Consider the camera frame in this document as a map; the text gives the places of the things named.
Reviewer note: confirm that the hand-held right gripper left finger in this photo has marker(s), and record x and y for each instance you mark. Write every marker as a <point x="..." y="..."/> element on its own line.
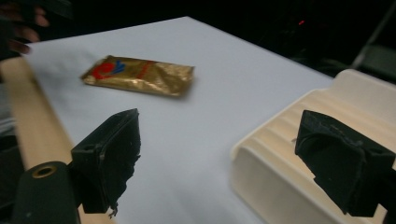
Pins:
<point x="107" y="161"/>

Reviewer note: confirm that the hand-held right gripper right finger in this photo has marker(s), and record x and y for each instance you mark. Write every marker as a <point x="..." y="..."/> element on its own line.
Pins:
<point x="339" y="161"/>

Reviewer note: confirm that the cream plastic basket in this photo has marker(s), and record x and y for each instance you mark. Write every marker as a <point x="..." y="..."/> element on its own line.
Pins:
<point x="314" y="149"/>

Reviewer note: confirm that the gold foil snack packet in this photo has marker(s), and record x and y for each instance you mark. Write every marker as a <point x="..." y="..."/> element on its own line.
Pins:
<point x="140" y="75"/>

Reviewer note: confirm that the grey metal stand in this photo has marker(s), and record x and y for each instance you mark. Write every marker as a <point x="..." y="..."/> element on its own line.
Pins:
<point x="372" y="40"/>

